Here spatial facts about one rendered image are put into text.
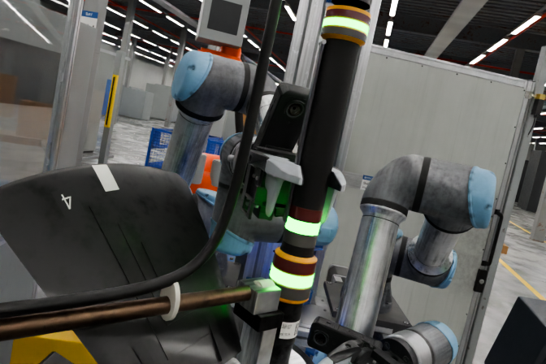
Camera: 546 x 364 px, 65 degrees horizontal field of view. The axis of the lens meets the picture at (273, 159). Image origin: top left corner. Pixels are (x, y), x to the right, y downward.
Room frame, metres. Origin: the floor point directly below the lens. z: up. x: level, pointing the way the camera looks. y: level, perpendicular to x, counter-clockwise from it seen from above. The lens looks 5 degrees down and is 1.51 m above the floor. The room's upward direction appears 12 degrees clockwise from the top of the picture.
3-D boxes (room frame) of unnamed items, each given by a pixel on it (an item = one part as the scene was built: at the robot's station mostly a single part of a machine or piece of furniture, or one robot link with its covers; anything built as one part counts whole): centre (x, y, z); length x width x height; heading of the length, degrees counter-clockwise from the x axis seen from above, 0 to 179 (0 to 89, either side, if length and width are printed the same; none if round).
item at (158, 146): (7.68, 1.57, 0.49); 1.27 x 0.88 x 0.98; 169
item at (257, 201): (0.54, 0.00, 1.44); 0.12 x 0.08 x 0.09; 17
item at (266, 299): (0.41, -0.03, 1.31); 0.09 x 0.07 x 0.10; 132
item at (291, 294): (0.42, -0.04, 1.35); 0.04 x 0.04 x 0.01
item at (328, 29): (0.42, -0.04, 1.60); 0.04 x 0.04 x 0.01
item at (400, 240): (1.23, -0.36, 1.20); 0.13 x 0.12 x 0.14; 72
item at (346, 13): (0.42, -0.04, 1.62); 0.04 x 0.04 x 0.01
